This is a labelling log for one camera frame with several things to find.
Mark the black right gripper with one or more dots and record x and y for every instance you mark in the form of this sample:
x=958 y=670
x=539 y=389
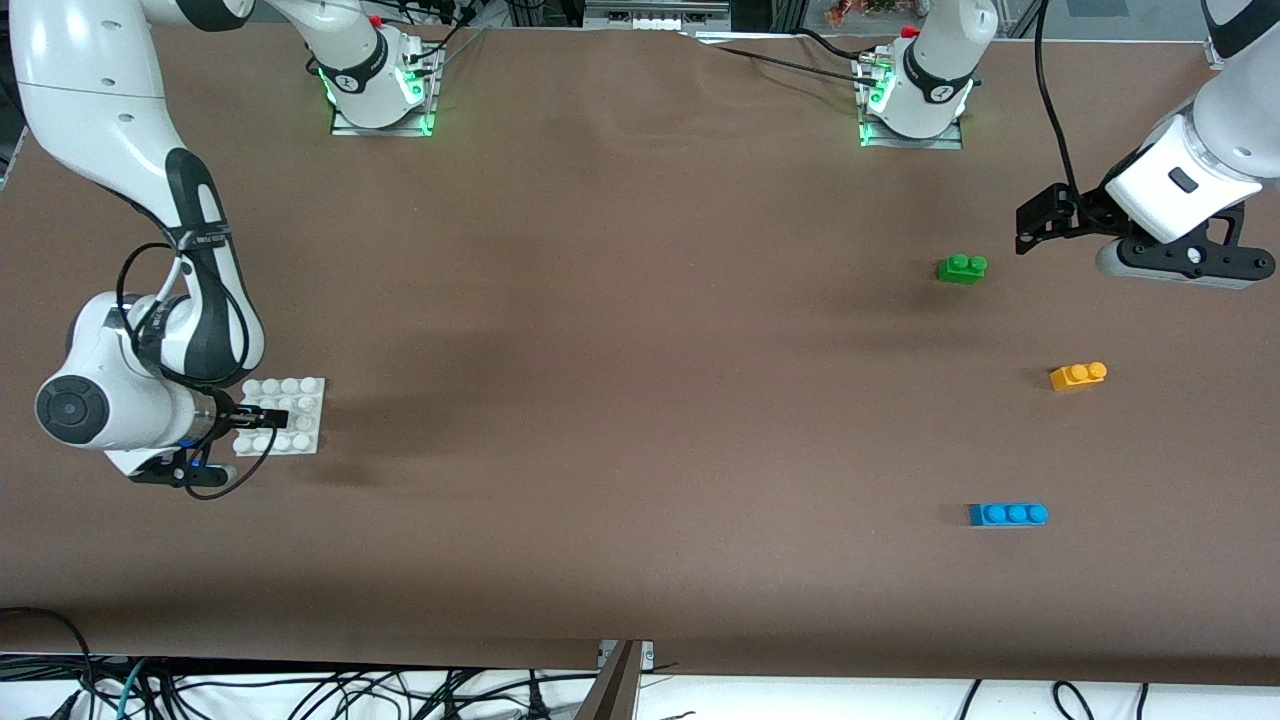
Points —
x=222 y=417

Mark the yellow two-stud block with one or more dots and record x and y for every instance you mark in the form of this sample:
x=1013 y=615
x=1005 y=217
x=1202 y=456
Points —
x=1075 y=378

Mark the aluminium table leg profile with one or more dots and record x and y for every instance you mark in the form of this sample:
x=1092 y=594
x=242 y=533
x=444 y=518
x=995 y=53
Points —
x=615 y=690

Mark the blue three-stud block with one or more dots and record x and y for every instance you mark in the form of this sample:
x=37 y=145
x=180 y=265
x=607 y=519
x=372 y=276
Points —
x=1005 y=515

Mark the green two-stud block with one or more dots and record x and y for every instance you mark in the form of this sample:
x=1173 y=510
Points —
x=962 y=270

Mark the white studded base plate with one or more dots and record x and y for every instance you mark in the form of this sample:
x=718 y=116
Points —
x=300 y=400

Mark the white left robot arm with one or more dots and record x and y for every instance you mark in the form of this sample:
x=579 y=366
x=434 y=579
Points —
x=1230 y=130

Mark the brown table cover sheet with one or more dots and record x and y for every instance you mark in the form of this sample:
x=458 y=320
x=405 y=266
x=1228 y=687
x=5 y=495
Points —
x=640 y=400

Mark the grey metal frame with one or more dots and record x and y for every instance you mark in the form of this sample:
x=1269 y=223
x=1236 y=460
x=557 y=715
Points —
x=650 y=15

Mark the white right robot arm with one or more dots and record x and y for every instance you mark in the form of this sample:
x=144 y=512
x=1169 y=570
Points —
x=90 y=90

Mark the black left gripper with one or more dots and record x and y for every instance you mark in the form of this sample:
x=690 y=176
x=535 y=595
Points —
x=1088 y=213

